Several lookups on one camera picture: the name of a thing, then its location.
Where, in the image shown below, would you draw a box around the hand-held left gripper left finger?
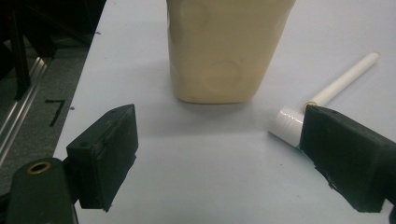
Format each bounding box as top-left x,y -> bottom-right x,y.
65,104 -> 139,213

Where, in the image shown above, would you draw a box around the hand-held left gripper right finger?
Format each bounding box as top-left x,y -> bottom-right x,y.
299,105 -> 396,214

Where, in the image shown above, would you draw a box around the green and white glue stick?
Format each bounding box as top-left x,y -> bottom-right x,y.
268,105 -> 305,153

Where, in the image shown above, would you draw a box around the white pen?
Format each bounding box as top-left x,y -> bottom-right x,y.
303,51 -> 381,114

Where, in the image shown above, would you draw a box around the beige square cup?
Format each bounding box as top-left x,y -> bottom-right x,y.
165,0 -> 297,105

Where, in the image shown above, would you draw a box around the metal floor rail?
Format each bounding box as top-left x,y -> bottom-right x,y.
0,56 -> 52,167

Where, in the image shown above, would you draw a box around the black stand post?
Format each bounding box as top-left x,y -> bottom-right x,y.
8,0 -> 33,101

